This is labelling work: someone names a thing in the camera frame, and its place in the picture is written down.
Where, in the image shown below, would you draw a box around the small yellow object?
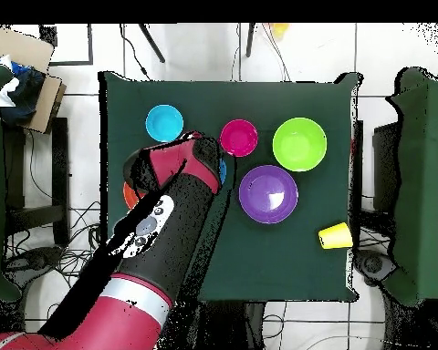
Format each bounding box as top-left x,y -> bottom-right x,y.
269,23 -> 290,41

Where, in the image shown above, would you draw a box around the small cyan plastic bowl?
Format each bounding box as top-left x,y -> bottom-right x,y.
145,104 -> 185,143

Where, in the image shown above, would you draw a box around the large green plastic bowl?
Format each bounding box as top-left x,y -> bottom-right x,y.
272,117 -> 329,172

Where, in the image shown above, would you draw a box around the black equipment base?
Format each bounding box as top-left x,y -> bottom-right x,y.
3,246 -> 66,277
352,246 -> 397,287

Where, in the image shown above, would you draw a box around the yellow plastic cup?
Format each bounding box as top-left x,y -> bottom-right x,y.
318,221 -> 354,251

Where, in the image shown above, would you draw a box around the black tripod leg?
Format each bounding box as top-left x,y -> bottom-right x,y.
244,23 -> 257,59
137,23 -> 167,65

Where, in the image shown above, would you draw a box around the cardboard box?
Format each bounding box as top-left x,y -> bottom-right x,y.
0,27 -> 68,135

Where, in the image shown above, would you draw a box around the dark green tablecloth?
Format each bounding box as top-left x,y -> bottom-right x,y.
98,70 -> 362,305

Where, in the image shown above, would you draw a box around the small dark blue bowl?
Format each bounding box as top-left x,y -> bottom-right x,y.
218,159 -> 229,187

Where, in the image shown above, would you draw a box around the tangled black floor cables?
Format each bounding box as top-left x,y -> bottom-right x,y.
6,200 -> 125,314

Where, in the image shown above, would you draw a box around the pink plastic bowl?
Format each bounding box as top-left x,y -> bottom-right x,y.
220,118 -> 260,158

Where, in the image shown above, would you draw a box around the black bench frame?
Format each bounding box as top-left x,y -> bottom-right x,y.
349,119 -> 402,236
3,116 -> 73,247

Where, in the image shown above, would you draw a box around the blue and white cloth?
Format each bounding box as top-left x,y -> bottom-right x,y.
0,57 -> 47,127

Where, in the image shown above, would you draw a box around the orange plastic bowl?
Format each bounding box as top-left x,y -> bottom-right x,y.
122,180 -> 141,212

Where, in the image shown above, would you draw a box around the purple plastic bowl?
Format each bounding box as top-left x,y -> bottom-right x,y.
238,164 -> 300,225

